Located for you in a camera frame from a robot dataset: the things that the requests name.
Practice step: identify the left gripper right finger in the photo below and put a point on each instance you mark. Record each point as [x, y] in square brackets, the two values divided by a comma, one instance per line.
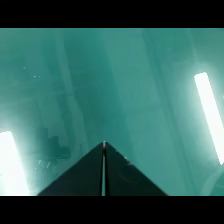
[128, 178]

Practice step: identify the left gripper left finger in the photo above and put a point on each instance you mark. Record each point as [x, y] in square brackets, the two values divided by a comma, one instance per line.
[83, 178]

